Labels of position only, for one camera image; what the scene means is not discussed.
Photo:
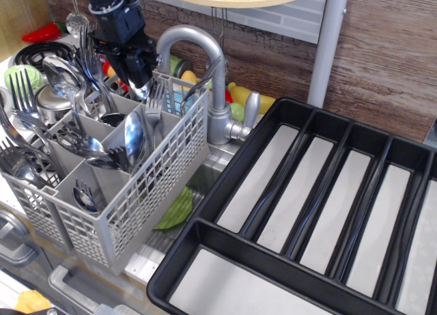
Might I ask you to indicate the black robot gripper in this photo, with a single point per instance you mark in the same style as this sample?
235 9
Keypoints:
121 35

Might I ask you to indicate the small steel spoon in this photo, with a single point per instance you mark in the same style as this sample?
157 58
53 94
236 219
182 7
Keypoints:
140 93

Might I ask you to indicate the large steel spoon back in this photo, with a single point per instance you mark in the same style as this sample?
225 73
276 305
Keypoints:
67 82

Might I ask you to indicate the large steel spoon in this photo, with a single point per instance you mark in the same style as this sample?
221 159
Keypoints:
67 82
135 140

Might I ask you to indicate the large steel spoon centre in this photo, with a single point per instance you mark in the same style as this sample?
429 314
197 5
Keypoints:
135 140

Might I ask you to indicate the steel spoon lying across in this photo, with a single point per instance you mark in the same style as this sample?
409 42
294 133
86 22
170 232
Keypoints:
85 146

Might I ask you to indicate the grey plastic cutlery basket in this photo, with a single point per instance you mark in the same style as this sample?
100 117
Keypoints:
129 206

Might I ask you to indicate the black cutlery tray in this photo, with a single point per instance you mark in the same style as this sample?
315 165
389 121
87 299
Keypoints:
315 214

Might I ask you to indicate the tall steel fork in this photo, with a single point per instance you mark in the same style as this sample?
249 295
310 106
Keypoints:
93 68

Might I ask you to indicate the steel fork centre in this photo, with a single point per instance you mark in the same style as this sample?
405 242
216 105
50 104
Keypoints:
153 108

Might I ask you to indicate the hanging slotted ladle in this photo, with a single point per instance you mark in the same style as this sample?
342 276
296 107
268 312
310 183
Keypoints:
75 21

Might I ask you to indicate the red toy pepper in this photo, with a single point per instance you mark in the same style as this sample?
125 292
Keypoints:
49 32

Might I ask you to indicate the steel pot with lid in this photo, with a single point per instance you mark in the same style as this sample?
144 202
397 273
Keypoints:
51 106

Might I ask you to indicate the black stove burner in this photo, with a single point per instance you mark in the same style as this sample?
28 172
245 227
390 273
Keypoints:
34 54

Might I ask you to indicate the green toy cabbage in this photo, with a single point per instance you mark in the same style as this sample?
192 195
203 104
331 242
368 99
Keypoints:
35 76

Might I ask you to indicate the silver toy faucet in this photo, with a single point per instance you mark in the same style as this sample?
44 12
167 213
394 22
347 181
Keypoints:
221 126

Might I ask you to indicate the yellow toy banana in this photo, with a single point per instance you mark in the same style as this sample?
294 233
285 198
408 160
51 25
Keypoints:
240 94

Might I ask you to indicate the green toy lime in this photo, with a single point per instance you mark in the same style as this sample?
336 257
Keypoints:
237 111

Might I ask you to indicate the steel fork front left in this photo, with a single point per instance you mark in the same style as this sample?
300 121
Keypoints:
27 165

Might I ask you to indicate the green toy leaf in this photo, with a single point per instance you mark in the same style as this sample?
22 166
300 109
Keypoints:
178 211

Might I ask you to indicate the yellow toy bottom left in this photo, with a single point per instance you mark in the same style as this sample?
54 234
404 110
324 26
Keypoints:
31 301

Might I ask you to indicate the hanging wire whisk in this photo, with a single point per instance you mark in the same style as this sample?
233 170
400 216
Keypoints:
218 20

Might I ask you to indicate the grey metal post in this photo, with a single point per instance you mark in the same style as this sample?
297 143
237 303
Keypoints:
334 12

